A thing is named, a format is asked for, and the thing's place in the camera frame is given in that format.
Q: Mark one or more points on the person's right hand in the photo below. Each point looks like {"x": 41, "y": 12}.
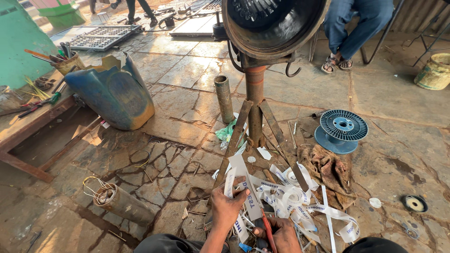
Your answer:
{"x": 284, "y": 237}

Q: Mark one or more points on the person's left hand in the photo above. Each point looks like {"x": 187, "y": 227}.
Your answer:
{"x": 225, "y": 207}

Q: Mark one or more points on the white printed insulation strip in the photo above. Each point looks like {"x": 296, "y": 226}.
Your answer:
{"x": 251, "y": 203}

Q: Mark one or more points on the heap of white printed strips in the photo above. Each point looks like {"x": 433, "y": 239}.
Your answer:
{"x": 298, "y": 203}

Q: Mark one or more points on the white tape roll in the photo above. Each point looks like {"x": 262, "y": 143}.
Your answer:
{"x": 290, "y": 176}

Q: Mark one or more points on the green plastic bag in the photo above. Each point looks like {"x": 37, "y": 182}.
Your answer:
{"x": 225, "y": 133}

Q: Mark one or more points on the dirty brown rag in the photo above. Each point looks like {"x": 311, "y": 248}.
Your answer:
{"x": 330, "y": 172}

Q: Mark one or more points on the small white round disc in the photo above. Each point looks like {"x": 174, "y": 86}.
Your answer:
{"x": 375, "y": 202}

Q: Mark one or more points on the rusty metal tripod stand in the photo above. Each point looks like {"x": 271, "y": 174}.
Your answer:
{"x": 255, "y": 105}

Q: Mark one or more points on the short grey metal pipe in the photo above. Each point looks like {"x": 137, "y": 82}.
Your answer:
{"x": 224, "y": 100}

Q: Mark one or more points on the black round disc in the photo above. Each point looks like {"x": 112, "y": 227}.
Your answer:
{"x": 415, "y": 203}

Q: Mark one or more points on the broken blue plastic drum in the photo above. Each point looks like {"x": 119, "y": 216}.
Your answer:
{"x": 112, "y": 96}

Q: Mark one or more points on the flat metal panel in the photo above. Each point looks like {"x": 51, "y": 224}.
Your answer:
{"x": 195, "y": 26}

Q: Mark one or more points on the round metal motor housing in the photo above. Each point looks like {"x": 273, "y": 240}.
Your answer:
{"x": 274, "y": 24}

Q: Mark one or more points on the tin can of tools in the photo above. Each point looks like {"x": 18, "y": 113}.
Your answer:
{"x": 68, "y": 63}

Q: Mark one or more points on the grey metal grate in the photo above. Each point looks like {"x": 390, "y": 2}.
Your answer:
{"x": 96, "y": 37}

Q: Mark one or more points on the rusty metal workbench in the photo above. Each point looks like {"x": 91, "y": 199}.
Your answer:
{"x": 21, "y": 126}

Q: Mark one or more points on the yellow strips bundle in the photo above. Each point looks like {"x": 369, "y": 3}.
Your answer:
{"x": 37, "y": 89}

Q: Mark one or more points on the stained yellow plastic bucket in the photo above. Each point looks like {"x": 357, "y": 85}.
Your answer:
{"x": 434, "y": 72}

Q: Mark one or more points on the black metal folding stand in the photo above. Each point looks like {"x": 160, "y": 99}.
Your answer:
{"x": 430, "y": 35}

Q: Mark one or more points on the metal frame chair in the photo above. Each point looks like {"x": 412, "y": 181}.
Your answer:
{"x": 383, "y": 35}

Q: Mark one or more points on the green concrete pedestal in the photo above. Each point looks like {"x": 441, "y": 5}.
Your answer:
{"x": 61, "y": 12}

